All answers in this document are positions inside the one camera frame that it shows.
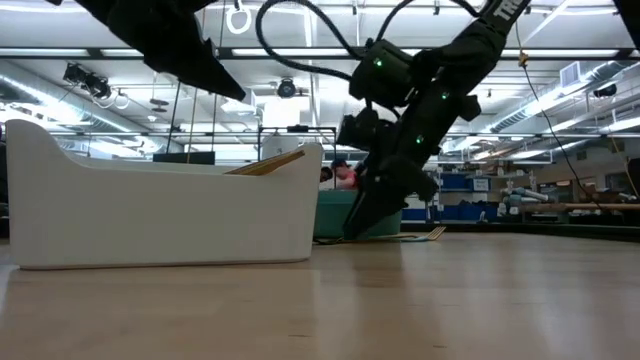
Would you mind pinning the wooden bench top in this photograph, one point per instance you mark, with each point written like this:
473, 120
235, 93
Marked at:
600, 206

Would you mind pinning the black aluminium table frame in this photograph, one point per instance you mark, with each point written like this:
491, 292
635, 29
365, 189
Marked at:
575, 230

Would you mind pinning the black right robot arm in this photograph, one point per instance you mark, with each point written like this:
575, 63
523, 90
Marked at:
475, 45

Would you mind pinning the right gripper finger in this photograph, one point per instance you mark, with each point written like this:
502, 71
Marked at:
390, 202
365, 205

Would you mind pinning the person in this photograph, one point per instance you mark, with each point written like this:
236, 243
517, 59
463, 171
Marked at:
326, 174
346, 177

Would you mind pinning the blue storage bin shelf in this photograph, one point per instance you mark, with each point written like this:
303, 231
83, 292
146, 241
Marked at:
457, 212

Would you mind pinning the round black ceiling camera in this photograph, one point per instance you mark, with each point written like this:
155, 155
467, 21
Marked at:
286, 89

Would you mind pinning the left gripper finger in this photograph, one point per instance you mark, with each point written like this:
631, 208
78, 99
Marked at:
207, 80
212, 62

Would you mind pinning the black monitor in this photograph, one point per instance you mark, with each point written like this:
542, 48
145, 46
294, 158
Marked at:
185, 157

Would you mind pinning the teal plastic bin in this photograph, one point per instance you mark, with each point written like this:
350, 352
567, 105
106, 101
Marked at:
330, 215

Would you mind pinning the white plastic bin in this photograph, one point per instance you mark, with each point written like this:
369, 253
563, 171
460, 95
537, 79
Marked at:
165, 215

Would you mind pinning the white ceiling vent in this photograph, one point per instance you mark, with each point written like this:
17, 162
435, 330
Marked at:
570, 75

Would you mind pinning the black ceiling camera cluster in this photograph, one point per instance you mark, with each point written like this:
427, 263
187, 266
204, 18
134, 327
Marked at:
87, 80

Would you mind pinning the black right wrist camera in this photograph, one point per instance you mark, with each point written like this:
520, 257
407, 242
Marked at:
382, 75

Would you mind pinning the white pipe bundle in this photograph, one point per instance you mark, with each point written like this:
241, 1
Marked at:
525, 195

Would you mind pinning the black ceiling dome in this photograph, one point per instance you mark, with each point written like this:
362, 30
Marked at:
605, 91

